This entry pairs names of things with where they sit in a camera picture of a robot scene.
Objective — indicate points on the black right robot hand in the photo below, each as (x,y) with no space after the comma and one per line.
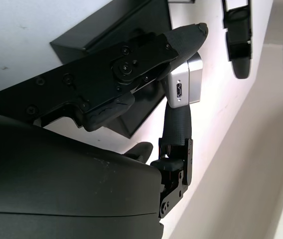
(69,186)

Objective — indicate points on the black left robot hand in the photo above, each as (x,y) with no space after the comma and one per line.
(238,37)

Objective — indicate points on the small silver depth camera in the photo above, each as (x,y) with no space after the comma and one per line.
(193,84)

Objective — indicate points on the black camera box base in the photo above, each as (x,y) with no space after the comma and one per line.
(106,27)

